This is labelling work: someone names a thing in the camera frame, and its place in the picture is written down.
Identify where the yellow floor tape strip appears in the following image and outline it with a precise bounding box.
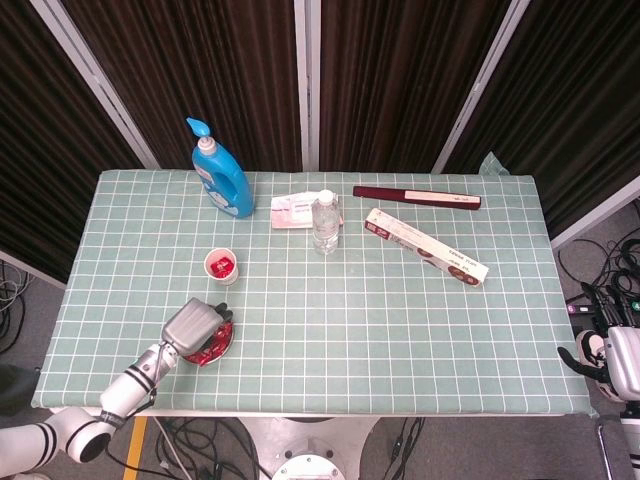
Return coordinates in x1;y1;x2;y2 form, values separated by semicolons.
122;417;150;480

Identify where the white table frame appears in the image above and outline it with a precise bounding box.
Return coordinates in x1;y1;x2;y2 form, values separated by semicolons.
134;405;591;419

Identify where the black power strip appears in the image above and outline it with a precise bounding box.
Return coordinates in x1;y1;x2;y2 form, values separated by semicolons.
567;297;609;316

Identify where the blue detergent pump bottle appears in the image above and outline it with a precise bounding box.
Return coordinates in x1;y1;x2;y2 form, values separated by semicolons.
185;117;256;220

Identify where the long dark red box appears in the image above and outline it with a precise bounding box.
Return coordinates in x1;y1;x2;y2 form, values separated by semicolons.
352;185;483;212

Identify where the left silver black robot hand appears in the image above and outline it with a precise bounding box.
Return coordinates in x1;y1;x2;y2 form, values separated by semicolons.
160;298;235;357

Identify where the black cable with plug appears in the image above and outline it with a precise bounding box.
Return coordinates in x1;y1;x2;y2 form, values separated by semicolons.
384;417;426;480

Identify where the black floor cable bundle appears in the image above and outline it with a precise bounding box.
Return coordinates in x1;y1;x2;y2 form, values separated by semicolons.
557;234;640;301
152;417;266;480

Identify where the white paper cup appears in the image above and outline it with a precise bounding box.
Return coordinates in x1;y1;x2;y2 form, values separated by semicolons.
203;247;240;287

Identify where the grey metal partition rail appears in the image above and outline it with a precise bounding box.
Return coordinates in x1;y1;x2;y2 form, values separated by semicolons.
549;174;640;251
0;248;67;291

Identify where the round silver metal plate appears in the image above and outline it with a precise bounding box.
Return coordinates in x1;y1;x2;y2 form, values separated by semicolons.
179;319;235;368

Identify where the pink white tissue packet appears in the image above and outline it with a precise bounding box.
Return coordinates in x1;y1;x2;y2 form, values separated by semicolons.
270;190;345;231

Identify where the clear plastic water bottle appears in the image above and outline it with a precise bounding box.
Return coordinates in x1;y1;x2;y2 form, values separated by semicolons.
310;188;342;256

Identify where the grey metal partition post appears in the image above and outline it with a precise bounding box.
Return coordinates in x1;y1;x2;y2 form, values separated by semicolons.
293;0;321;172
28;0;162;170
432;0;531;175

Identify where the grey floor cable bundle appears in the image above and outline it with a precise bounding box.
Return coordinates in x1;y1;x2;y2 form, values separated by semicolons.
0;259;36;351

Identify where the white baking paper box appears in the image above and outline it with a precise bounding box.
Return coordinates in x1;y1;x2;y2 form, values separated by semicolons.
363;207;490;290

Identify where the green checked tablecloth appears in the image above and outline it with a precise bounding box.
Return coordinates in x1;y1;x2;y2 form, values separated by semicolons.
30;151;596;417

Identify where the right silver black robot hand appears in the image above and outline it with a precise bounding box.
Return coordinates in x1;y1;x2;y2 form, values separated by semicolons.
557;292;640;401

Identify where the white black sneaker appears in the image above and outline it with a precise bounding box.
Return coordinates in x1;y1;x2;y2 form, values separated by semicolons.
574;329;624;401

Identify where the dark brown curtain panel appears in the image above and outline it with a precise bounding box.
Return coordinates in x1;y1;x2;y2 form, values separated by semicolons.
319;0;511;174
59;0;304;171
0;0;146;281
442;0;640;236

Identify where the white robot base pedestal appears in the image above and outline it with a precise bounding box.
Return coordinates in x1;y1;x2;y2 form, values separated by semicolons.
234;415;381;480

